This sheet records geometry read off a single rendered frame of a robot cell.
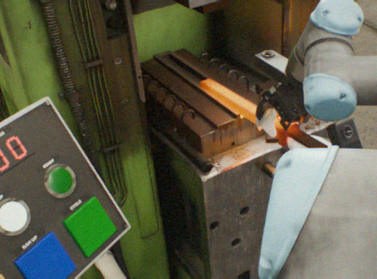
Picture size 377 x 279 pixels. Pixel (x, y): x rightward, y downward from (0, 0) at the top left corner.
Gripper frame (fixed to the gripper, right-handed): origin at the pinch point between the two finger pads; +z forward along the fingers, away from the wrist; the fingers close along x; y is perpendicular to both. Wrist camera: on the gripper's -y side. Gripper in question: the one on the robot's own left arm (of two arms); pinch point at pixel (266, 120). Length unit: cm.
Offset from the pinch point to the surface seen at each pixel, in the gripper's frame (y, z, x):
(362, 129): -28, 132, 134
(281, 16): -25.9, 1.7, 22.6
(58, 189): 0.9, -8.8, -46.9
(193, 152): -3.5, 9.5, -14.5
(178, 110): -16.5, 12.7, -10.9
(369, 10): -138, 193, 271
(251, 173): 5.5, 13.0, -3.1
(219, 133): -4.5, 7.5, -7.6
